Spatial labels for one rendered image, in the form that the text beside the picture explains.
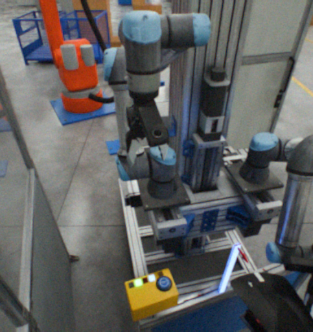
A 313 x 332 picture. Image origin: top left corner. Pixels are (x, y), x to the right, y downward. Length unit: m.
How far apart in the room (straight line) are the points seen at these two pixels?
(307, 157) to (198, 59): 0.56
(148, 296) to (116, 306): 1.17
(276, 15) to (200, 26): 1.78
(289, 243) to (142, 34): 0.81
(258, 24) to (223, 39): 1.22
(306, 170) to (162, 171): 0.54
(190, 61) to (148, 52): 0.58
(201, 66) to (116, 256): 1.66
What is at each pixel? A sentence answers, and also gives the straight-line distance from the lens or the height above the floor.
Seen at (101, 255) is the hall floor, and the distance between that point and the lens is 2.29.
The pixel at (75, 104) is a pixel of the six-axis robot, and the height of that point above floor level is 0.20.
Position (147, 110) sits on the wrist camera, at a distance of 0.59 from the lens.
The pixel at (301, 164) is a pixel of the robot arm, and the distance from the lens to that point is 0.91.
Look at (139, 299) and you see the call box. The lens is 0.91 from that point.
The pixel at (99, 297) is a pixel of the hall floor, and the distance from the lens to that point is 2.13.
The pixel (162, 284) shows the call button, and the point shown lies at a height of 1.08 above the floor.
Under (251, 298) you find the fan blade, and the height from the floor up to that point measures 1.18.
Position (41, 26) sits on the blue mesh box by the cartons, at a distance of 6.88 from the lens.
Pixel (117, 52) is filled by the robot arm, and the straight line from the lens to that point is 1.02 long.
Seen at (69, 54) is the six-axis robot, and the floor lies 0.94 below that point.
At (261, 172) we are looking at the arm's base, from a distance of 1.36.
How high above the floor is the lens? 1.91
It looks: 39 degrees down
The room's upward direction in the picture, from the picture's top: straight up
